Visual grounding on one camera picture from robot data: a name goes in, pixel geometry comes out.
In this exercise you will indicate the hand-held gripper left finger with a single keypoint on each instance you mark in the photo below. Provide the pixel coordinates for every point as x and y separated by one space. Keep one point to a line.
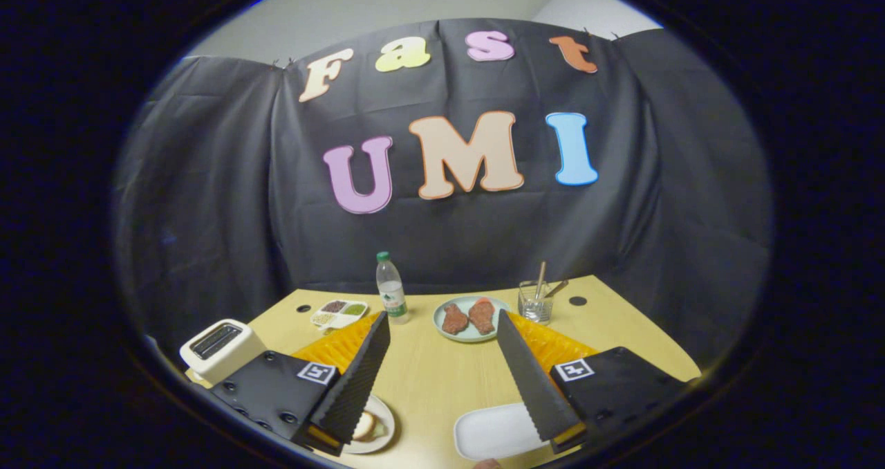
359 386

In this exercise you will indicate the round cream plate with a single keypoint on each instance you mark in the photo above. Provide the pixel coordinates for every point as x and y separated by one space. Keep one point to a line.
387 420

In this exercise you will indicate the clear plastic water bottle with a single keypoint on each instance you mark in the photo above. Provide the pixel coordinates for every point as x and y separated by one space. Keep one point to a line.
392 292

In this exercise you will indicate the pale green oval plate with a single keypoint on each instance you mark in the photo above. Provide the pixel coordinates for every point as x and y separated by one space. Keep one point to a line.
470 337

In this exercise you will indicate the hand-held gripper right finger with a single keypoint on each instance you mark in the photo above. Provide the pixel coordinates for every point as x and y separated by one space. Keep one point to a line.
536 386

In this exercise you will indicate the white divided bean tray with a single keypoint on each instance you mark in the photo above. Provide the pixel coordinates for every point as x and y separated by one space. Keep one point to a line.
349 322

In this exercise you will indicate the white square plate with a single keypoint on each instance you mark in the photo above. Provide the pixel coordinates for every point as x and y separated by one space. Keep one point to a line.
491 431

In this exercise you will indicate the black backdrop cloth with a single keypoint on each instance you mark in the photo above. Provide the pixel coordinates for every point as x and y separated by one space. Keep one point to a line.
228 213

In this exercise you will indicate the cream white toaster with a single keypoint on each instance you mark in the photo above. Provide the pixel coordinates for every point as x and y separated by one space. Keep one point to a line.
228 365

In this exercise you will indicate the brown meat patty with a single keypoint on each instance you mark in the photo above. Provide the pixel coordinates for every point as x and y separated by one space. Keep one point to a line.
482 317
455 319

